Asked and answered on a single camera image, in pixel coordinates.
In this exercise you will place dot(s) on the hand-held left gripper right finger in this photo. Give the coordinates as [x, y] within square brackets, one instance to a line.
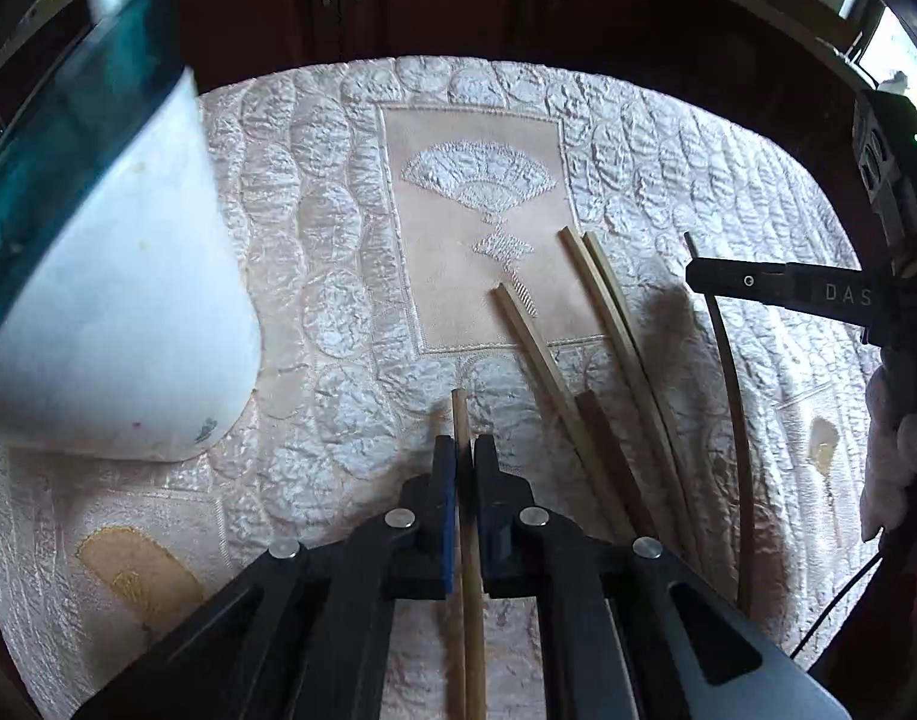
[492, 547]

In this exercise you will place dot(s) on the white floral utensil holder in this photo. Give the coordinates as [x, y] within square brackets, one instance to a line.
[128, 277]

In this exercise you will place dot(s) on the person's right hand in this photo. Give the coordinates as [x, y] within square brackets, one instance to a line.
[886, 457]

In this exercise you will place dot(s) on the brown wooden base cabinet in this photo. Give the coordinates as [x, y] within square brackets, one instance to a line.
[466, 0]

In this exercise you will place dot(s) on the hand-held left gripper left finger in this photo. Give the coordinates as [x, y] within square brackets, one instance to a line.
[449, 547]

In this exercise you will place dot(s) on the cream quilted tablecloth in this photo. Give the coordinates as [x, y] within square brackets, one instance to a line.
[338, 300]

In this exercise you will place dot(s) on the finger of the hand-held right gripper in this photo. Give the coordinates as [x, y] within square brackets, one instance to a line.
[766, 283]

